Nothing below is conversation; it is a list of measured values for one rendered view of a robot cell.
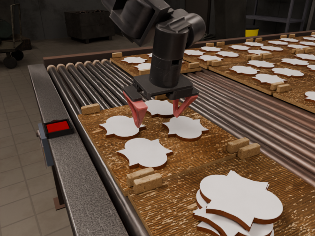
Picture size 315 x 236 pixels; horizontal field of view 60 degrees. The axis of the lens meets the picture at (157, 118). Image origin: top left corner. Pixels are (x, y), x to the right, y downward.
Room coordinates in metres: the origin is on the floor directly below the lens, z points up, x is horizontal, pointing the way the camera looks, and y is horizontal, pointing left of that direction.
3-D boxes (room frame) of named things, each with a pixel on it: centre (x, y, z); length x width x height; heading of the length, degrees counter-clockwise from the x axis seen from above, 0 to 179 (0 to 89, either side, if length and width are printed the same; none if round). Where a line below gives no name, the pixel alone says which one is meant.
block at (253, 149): (0.55, -0.22, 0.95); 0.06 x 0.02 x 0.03; 116
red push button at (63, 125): (0.72, 0.30, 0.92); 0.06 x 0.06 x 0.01; 27
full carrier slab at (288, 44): (1.95, -0.96, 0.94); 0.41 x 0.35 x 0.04; 28
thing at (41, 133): (0.89, 0.40, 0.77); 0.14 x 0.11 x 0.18; 27
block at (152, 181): (0.43, 0.02, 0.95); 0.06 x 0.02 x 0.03; 116
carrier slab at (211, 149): (0.69, 0.01, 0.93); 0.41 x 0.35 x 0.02; 28
